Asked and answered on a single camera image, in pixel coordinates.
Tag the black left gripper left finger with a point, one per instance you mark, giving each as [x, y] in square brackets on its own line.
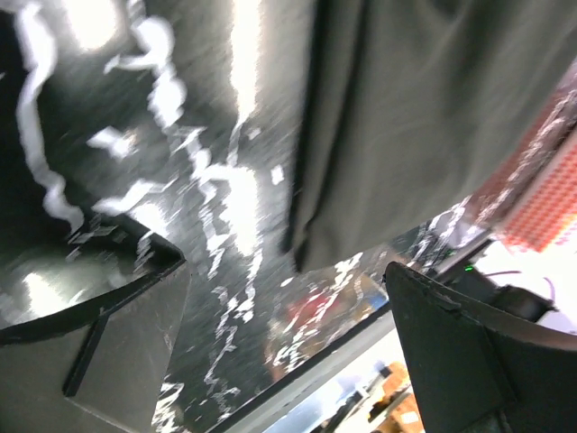
[97, 366]

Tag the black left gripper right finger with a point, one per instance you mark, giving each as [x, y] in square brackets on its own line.
[475, 368]

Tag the black t shirt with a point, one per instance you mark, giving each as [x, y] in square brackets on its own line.
[411, 106]

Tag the white plastic laundry basket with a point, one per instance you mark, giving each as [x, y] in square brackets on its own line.
[544, 219]

